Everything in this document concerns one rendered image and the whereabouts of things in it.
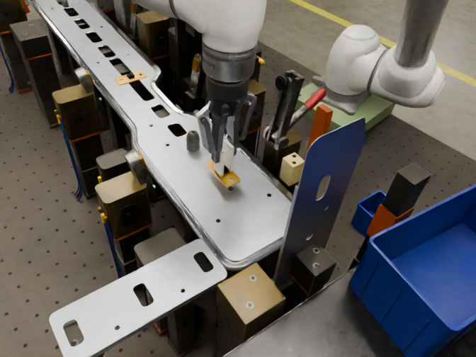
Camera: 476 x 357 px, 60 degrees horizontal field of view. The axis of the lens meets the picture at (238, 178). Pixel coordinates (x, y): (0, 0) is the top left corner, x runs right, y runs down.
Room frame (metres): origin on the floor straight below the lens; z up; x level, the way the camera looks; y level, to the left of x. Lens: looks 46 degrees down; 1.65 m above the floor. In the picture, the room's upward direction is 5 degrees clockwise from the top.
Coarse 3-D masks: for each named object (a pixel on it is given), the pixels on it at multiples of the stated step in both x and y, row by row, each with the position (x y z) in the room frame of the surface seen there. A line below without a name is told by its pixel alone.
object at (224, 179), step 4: (208, 164) 0.64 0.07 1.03; (212, 164) 0.64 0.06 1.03; (212, 168) 0.63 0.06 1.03; (224, 168) 0.63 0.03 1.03; (212, 172) 0.62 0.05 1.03; (216, 172) 0.62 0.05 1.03; (224, 172) 0.61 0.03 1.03; (228, 172) 0.62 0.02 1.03; (232, 172) 0.62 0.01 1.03; (220, 176) 0.61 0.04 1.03; (224, 176) 0.61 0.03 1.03; (228, 176) 0.61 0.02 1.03; (232, 176) 0.61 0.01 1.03; (236, 176) 0.61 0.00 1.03; (220, 180) 0.59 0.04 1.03; (224, 180) 0.60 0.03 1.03; (228, 180) 0.60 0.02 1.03; (236, 180) 0.60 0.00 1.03; (224, 184) 0.58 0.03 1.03; (228, 184) 0.58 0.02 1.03; (232, 184) 0.59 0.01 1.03
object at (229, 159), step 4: (224, 140) 0.64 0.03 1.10; (224, 144) 0.64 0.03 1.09; (228, 144) 0.63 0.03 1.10; (224, 148) 0.63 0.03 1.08; (228, 148) 0.62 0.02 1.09; (232, 148) 0.62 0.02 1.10; (228, 152) 0.62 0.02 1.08; (232, 152) 0.62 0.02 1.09; (228, 156) 0.62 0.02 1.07; (232, 156) 0.62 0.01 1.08; (228, 160) 0.62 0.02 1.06; (232, 160) 0.62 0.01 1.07; (228, 164) 0.62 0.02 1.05; (232, 164) 0.62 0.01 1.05; (228, 168) 0.62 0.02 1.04; (232, 168) 0.62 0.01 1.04
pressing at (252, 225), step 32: (32, 0) 1.42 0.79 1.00; (64, 32) 1.21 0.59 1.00; (96, 32) 1.23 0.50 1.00; (96, 64) 1.04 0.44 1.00; (128, 64) 1.05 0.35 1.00; (128, 96) 0.90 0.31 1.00; (160, 96) 0.91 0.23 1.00; (160, 128) 0.78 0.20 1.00; (192, 128) 0.79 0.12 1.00; (160, 160) 0.67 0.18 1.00; (192, 160) 0.68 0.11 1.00; (256, 160) 0.69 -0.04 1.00; (192, 192) 0.58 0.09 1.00; (224, 192) 0.59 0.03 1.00; (256, 192) 0.60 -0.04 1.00; (288, 192) 0.60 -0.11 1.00; (192, 224) 0.50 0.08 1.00; (224, 224) 0.50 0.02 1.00; (256, 224) 0.51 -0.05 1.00; (224, 256) 0.43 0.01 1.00; (256, 256) 0.43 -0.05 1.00
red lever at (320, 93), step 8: (320, 88) 0.79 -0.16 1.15; (312, 96) 0.77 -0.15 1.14; (320, 96) 0.77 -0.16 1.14; (304, 104) 0.76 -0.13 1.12; (312, 104) 0.76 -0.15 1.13; (296, 112) 0.75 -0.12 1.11; (304, 112) 0.75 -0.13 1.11; (296, 120) 0.73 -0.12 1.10; (288, 128) 0.72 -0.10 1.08; (272, 136) 0.71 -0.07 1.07
